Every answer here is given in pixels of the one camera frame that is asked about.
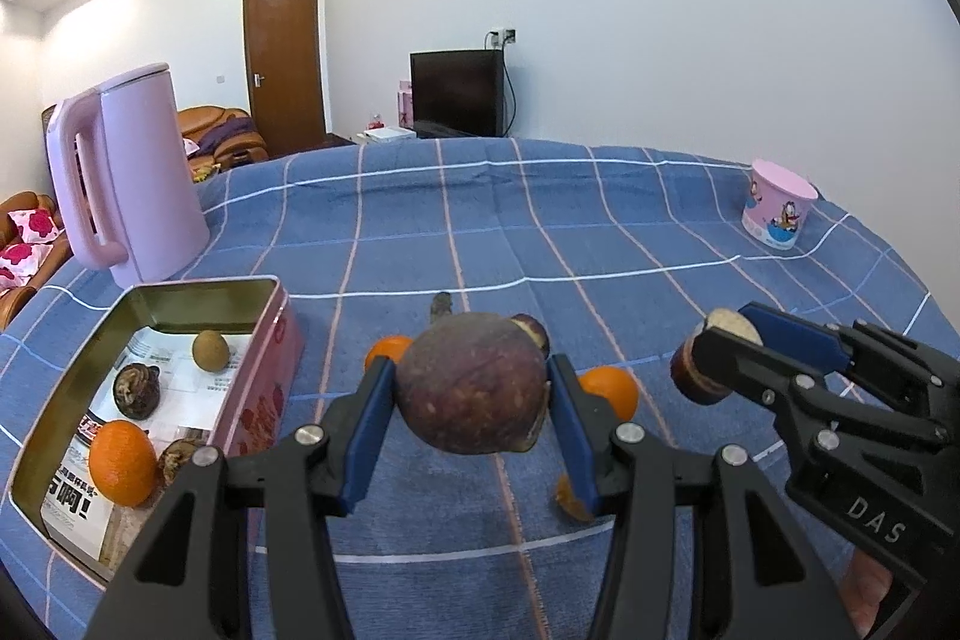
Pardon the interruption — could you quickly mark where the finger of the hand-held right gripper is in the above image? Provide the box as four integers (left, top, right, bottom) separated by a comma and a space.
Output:
737, 301, 960, 421
691, 323, 947, 455

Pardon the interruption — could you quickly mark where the long brown leather sofa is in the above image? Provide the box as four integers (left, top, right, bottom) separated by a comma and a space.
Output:
0, 192, 72, 333

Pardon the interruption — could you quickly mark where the black flat television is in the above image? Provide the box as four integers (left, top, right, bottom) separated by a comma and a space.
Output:
409, 50, 505, 139

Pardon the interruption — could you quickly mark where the brown wooden door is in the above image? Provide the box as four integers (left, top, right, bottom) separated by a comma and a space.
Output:
242, 0, 331, 155

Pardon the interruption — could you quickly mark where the orange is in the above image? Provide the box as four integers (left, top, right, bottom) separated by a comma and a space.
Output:
579, 366, 640, 422
88, 420, 157, 507
365, 335, 415, 375

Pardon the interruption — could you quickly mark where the black power cable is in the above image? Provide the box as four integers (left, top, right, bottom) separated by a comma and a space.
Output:
501, 44, 520, 136

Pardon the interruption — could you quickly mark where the pink floral pillow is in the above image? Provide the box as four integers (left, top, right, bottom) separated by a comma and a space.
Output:
0, 239, 53, 289
7, 206, 61, 244

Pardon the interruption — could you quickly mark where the pink metal tin box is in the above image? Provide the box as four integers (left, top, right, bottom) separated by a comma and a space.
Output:
9, 278, 306, 585

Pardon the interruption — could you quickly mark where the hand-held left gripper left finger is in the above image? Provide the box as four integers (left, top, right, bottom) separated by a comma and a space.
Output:
86, 355, 398, 640

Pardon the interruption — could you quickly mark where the blue checked tablecloth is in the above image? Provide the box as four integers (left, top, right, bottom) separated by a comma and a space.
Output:
0, 136, 960, 640

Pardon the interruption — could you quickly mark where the brown mangosteen half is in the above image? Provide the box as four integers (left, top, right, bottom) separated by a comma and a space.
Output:
111, 364, 161, 420
157, 436, 211, 483

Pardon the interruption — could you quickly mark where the pink electric kettle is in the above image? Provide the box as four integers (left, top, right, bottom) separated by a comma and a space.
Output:
45, 62, 211, 285

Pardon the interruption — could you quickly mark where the person's right hand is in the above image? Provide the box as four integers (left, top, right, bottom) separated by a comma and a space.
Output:
844, 546, 916, 639

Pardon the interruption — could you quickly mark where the whole purple mangosteen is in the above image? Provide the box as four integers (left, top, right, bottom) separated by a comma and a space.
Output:
395, 293, 554, 457

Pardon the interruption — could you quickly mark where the printed paper leaflet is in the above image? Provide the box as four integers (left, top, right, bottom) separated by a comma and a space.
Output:
41, 329, 252, 566

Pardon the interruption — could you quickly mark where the pink cartoon cup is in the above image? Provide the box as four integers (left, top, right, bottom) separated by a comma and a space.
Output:
741, 158, 820, 253

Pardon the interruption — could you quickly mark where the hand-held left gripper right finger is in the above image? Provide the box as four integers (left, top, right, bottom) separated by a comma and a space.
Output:
546, 353, 860, 640

